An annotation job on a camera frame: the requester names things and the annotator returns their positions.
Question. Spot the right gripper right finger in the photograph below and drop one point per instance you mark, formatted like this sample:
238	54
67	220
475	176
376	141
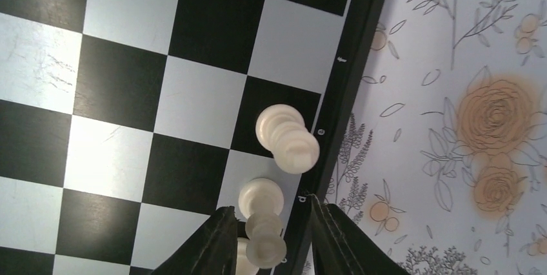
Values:
340	247

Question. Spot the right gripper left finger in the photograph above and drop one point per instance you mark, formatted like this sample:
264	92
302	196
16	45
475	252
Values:
211	249

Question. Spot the white queen chess piece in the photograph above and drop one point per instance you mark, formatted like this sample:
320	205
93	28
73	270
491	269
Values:
261	201

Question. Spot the white king chess piece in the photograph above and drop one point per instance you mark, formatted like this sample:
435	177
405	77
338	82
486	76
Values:
281	130

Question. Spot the black white chess board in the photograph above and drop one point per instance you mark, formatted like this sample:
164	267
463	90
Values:
126	123

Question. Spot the floral table mat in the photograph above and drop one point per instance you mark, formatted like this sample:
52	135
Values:
443	161

